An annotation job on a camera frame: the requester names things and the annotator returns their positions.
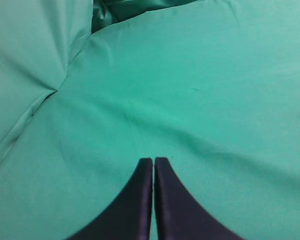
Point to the green cloth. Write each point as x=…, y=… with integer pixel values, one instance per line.
x=88, y=87

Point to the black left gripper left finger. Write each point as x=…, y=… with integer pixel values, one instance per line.
x=129, y=215

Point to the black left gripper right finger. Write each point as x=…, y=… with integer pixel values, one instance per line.
x=178, y=215

